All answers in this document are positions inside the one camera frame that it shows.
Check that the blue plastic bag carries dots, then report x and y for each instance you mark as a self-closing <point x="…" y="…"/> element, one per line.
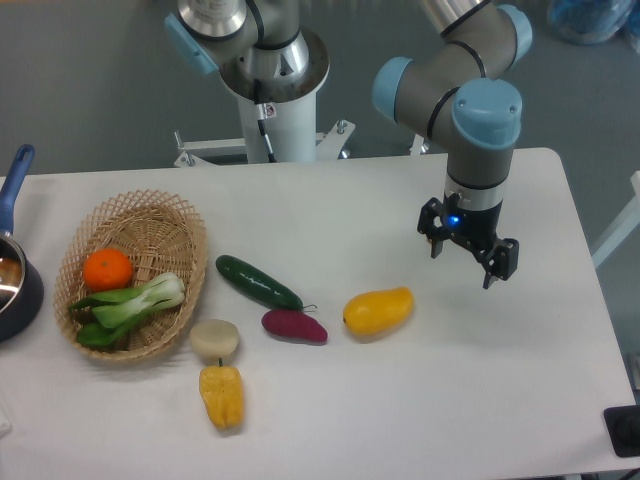
<point x="595" y="22"/>

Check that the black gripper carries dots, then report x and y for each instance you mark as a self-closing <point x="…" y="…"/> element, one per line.
<point x="474" y="231"/>

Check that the dark blue saucepan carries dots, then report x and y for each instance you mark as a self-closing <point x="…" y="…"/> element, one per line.
<point x="22" y="289"/>

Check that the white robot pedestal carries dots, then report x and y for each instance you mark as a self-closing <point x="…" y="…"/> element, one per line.
<point x="276" y="95"/>

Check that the white round radish slice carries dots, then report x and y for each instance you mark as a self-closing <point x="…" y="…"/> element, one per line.
<point x="213" y="339"/>

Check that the yellow mango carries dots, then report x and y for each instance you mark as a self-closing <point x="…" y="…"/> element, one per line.
<point x="375" y="312"/>

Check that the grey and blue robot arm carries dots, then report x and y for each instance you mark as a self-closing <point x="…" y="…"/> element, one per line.
<point x="458" y="100"/>

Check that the orange tangerine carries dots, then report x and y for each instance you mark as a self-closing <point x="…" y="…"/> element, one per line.
<point x="107" y="269"/>

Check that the dark green cucumber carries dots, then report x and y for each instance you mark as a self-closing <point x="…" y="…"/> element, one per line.
<point x="256" y="284"/>

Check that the purple sweet potato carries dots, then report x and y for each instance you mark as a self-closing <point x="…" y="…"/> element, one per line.
<point x="294" y="324"/>

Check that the woven wicker basket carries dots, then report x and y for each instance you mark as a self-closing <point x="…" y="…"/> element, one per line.
<point x="159" y="232"/>

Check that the green bok choy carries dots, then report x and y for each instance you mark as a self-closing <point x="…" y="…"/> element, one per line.
<point x="118" y="311"/>

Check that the white metal frame right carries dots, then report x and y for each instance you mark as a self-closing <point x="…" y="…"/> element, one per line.
<point x="619" y="229"/>

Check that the black device at table edge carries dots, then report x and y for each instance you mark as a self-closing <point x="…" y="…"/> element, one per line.
<point x="622" y="424"/>

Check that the yellow bell pepper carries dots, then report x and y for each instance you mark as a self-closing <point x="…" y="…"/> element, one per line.
<point x="222" y="392"/>

